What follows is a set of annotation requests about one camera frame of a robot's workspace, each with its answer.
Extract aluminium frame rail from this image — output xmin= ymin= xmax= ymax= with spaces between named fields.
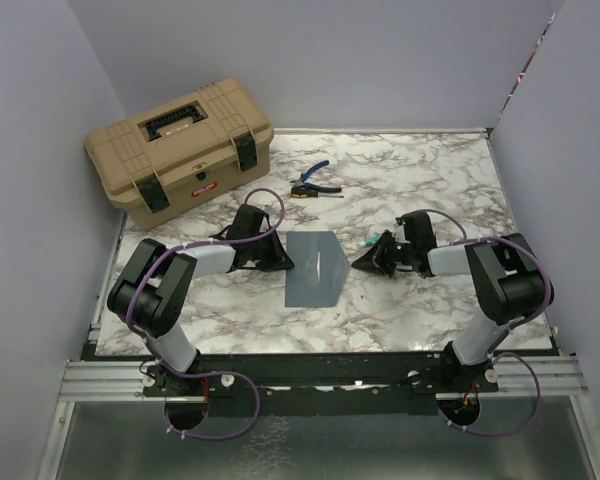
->
xmin=59 ymin=356 xmax=589 ymax=402

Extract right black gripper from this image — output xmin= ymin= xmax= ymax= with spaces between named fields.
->
xmin=353 ymin=229 xmax=415 ymax=277

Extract blue handled pliers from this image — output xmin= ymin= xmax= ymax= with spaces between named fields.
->
xmin=290 ymin=160 xmax=330 ymax=184

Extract tan plastic toolbox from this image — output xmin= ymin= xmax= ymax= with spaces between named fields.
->
xmin=84 ymin=78 xmax=274 ymax=230

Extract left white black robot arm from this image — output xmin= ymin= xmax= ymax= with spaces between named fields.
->
xmin=107 ymin=204 xmax=294 ymax=396

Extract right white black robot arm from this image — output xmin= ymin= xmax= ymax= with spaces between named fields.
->
xmin=351 ymin=209 xmax=555 ymax=392

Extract grey paper envelope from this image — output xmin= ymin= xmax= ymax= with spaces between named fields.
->
xmin=285 ymin=231 xmax=349 ymax=308

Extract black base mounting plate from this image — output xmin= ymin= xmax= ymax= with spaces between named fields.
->
xmin=143 ymin=351 xmax=498 ymax=417

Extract green white glue stick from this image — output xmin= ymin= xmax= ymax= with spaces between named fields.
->
xmin=362 ymin=235 xmax=380 ymax=247

